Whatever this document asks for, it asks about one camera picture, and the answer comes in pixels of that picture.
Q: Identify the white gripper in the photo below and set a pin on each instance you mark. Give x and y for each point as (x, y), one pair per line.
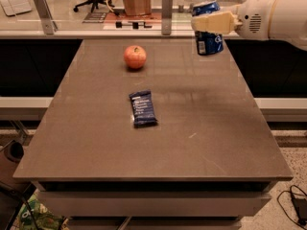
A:
(253, 18)

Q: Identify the blue pepsi can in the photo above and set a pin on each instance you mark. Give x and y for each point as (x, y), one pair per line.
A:
(207, 43)

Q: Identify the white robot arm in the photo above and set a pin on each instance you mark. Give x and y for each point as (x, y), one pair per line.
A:
(284, 20)

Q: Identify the red apple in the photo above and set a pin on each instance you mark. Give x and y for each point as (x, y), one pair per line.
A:
(135, 57)

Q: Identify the blue snack bar wrapper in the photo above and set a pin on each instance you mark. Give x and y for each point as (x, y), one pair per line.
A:
(142, 108)

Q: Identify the grey table drawer base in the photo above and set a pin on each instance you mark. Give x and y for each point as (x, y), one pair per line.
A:
(154, 210)

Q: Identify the green patterned bag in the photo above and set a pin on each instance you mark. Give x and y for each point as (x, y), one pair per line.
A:
(38, 218)

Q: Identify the middle metal glass post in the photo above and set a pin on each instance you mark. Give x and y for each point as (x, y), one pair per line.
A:
(166, 14)

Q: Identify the metal glass post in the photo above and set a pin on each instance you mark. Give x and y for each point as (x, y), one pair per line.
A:
(166, 14)
(49, 26)

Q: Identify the left metal glass post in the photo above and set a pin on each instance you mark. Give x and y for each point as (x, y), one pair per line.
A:
(49, 26)

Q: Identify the black power adapter with cable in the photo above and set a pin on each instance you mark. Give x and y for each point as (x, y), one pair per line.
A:
(298, 199)

